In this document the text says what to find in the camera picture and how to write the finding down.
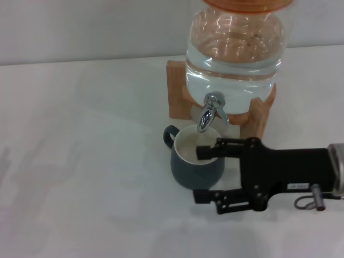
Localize right arm cable with plug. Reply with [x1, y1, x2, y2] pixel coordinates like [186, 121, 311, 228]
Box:
[294, 184, 344, 212]

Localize black cup white inside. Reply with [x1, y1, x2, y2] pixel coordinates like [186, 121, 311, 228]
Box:
[163, 125, 226, 190]

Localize wooden dispenser stand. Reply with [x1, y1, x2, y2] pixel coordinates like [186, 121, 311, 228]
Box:
[166, 60, 277, 141]

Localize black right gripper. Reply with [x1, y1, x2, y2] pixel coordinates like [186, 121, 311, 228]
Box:
[192, 137, 335, 215]

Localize chrome faucet lever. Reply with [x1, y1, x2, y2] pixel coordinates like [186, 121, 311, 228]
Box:
[214, 103, 231, 125]

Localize chrome faucet spout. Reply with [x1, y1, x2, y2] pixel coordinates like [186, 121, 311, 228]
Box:
[198, 91, 225, 133]

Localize orange wooden jar lid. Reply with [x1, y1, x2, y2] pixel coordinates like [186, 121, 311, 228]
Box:
[202, 0, 294, 13]

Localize glass water dispenser jar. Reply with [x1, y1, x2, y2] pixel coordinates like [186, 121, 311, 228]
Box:
[184, 0, 296, 108]

